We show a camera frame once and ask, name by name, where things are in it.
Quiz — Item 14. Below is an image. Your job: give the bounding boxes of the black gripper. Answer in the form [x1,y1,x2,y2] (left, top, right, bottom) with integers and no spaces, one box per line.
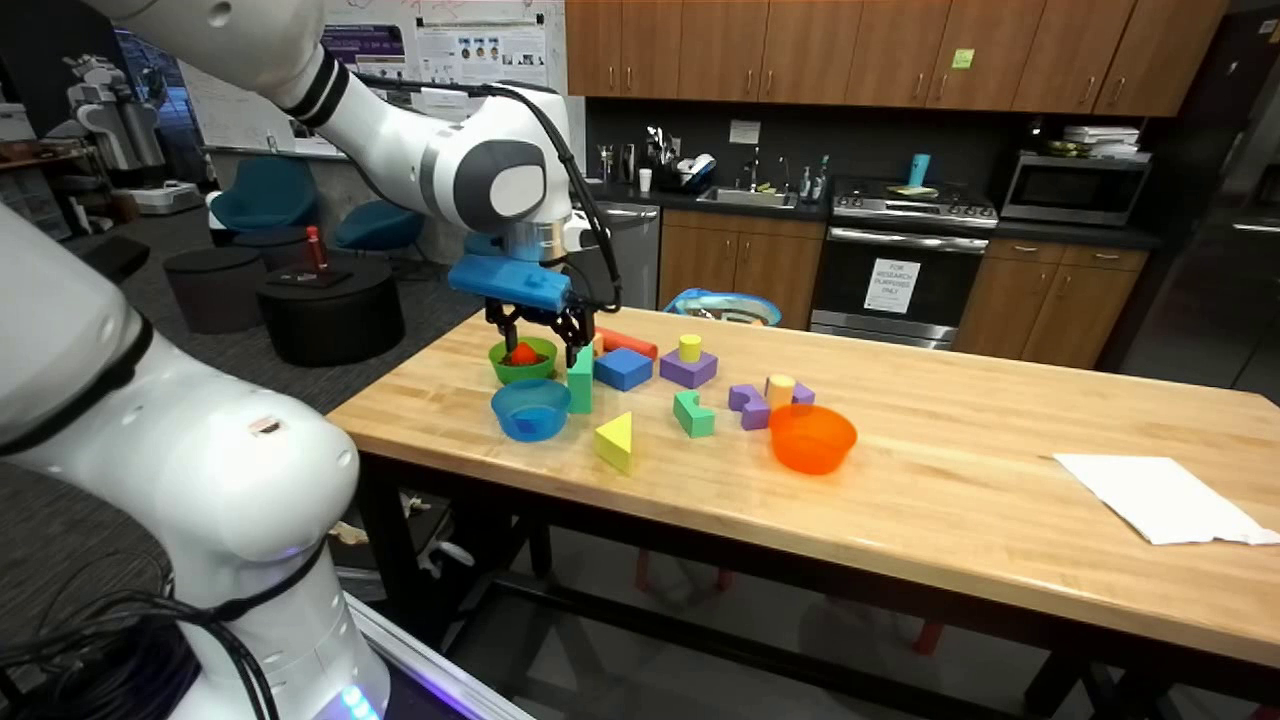
[478,245,620,368]

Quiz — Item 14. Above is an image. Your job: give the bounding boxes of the green plastic bowl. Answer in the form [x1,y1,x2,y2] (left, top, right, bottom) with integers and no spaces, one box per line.
[484,330,565,391]

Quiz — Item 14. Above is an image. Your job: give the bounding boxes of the teal arch foam block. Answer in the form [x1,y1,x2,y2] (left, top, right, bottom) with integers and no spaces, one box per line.
[565,338,600,415]

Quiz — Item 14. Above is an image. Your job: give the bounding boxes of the blue plastic bowl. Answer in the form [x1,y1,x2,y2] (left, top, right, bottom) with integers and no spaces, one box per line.
[486,375,576,448]

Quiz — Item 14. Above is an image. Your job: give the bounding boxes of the white robot base platform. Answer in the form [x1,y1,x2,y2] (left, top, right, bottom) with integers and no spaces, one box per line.
[315,591,534,720]

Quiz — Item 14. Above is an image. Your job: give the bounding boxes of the red cylinder foam block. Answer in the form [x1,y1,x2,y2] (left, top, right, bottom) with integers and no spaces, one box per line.
[591,324,659,363]

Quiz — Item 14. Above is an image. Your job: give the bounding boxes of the yellow wedge foam block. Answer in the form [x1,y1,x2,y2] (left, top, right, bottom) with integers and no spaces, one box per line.
[591,409,638,475]

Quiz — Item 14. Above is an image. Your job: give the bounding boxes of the small green foam block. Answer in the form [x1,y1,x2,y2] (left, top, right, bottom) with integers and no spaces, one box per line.
[669,388,720,438]

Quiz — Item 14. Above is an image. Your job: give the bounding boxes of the orange plastic bowl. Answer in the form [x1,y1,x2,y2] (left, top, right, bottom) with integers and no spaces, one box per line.
[768,401,860,480]

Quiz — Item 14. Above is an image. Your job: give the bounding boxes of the steel dishwasher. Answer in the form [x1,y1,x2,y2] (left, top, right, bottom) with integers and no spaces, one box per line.
[591,196,663,310]

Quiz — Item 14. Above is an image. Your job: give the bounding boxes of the blue round plastic tub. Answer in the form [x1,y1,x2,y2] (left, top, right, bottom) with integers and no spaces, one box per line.
[663,282,787,330]

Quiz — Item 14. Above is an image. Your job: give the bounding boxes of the teal lounge chair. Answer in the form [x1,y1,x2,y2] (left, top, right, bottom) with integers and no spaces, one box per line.
[211,154,325,250]
[333,196,431,257]

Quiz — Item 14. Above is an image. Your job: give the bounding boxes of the large black round ottoman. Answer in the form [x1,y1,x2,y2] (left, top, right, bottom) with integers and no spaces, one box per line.
[251,257,407,371]

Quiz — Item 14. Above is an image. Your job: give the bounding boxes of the wooden cabinet under sink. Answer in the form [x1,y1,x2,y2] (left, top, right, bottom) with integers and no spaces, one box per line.
[654,208,830,330]

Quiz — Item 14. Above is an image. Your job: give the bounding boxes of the red bottle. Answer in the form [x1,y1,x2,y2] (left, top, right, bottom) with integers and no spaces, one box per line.
[298,220,337,279]

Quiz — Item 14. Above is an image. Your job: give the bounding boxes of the steel kitchen sink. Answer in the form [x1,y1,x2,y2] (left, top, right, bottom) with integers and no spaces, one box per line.
[691,185,803,215]

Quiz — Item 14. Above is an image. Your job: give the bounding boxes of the white poster with diagrams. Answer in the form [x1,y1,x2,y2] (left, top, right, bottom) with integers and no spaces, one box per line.
[403,0,571,96]

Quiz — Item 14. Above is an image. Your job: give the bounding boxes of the small black round ottoman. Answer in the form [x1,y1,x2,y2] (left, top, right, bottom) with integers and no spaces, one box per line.
[159,245,271,336]

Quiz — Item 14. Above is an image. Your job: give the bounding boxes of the poster with purple header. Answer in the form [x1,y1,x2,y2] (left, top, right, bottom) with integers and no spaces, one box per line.
[320,15,410,82]

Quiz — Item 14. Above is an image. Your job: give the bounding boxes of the white paper on oven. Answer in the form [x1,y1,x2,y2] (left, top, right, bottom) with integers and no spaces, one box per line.
[860,257,924,321]

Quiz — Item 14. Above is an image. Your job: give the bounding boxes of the steel stove with oven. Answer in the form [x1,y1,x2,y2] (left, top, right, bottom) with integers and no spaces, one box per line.
[806,174,1004,351]

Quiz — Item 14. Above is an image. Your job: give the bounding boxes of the wooden upper cabinets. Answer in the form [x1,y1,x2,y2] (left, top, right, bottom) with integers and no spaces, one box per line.
[565,0,1233,118]

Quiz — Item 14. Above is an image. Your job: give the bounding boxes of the long wooden table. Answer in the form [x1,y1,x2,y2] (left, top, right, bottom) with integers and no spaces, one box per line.
[325,298,1280,720]

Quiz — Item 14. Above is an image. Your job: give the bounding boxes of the wooden cabinet beside stove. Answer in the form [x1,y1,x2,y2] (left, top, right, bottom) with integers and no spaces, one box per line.
[952,237,1150,371]

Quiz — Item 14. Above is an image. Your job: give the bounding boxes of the steel microwave oven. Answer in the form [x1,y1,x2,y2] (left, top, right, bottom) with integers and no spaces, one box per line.
[997,149,1150,231]

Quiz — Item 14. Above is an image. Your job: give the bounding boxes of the stacked white plates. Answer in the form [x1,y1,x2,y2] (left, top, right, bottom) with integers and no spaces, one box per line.
[1058,125,1145,161]

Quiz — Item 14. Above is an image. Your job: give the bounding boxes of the white paper sheet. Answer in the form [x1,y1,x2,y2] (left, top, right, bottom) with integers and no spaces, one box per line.
[1050,448,1280,553]

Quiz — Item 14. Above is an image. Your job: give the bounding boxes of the dark steel refrigerator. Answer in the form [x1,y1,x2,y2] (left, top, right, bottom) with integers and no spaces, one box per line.
[1115,0,1280,402]

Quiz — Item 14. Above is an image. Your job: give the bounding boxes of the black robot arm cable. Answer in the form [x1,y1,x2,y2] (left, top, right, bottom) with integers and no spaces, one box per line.
[356,76,624,321]

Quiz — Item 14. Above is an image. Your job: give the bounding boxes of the black cable bundle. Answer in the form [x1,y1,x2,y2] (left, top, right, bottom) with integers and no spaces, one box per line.
[0,585,283,720]

